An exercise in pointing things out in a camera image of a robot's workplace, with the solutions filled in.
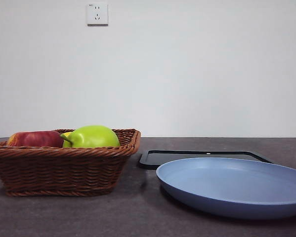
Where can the yellow lemon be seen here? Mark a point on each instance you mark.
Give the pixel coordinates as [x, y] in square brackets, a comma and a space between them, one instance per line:
[68, 134]

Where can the blue round plate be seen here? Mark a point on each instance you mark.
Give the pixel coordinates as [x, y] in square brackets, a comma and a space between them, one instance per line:
[226, 187]

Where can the brown wicker basket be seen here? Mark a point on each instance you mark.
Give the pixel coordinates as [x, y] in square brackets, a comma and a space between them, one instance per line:
[63, 168]

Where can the black flat tray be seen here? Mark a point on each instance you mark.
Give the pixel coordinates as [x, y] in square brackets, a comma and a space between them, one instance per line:
[147, 163]

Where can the green pear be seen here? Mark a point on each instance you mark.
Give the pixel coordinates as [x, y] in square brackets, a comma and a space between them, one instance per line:
[96, 138]

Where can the red apple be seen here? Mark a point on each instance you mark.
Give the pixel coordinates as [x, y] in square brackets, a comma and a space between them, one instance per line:
[34, 139]

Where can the white wall socket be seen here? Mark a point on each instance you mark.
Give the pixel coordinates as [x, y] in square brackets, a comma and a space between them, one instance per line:
[97, 14]

